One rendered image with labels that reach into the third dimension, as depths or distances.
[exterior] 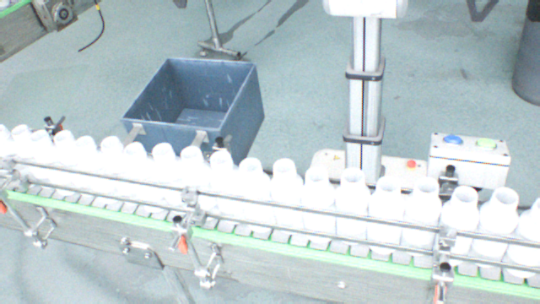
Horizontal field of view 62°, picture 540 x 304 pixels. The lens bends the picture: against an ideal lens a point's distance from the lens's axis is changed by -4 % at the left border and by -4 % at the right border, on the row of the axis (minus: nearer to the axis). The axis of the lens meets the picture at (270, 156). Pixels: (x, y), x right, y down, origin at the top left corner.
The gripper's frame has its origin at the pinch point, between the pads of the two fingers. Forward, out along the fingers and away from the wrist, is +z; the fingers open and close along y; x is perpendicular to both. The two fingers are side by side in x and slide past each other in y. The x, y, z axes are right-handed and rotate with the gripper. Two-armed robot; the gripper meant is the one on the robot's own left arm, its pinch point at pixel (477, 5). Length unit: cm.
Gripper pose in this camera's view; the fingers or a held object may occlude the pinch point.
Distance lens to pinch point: 74.3
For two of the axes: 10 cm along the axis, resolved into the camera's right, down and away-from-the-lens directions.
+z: 1.2, 7.0, 7.1
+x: -9.5, -1.3, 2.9
